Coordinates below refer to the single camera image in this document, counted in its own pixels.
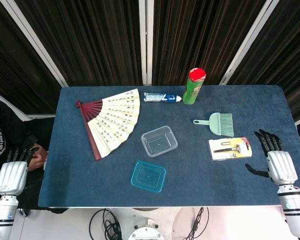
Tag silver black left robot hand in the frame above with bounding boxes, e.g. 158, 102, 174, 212
0, 146, 40, 196

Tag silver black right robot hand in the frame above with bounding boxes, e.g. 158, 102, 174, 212
244, 129, 299, 186

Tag clear plastic container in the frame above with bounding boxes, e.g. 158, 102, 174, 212
140, 125, 179, 158

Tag teal container lid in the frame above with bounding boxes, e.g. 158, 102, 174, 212
130, 160, 167, 194

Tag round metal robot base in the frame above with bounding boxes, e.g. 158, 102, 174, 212
127, 218, 166, 240

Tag green chips can red lid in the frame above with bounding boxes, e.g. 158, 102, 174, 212
182, 67, 207, 105

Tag chair base with casters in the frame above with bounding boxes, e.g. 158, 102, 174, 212
17, 207, 31, 218

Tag person in black clothes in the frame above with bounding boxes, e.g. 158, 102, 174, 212
0, 97, 53, 210

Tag razor blister pack yellow card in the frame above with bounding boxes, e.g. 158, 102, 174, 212
207, 136, 253, 161

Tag mint green brush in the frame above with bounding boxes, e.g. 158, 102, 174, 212
218, 112, 235, 138

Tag mint green dustpan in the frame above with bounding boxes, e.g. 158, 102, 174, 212
192, 112, 222, 136

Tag blue felt tablecloth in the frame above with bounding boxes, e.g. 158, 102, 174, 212
37, 85, 300, 208

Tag dark pleated curtain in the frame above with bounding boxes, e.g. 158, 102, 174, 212
226, 0, 300, 122
0, 0, 62, 115
14, 0, 143, 87
151, 0, 267, 86

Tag paper folding fan red ribs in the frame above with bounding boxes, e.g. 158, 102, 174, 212
75, 88, 141, 162

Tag blue white toothpaste tube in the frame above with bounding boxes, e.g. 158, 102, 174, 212
143, 92, 183, 104

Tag white frame post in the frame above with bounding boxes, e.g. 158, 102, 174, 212
219, 0, 281, 86
0, 87, 56, 121
138, 0, 155, 86
0, 0, 69, 88

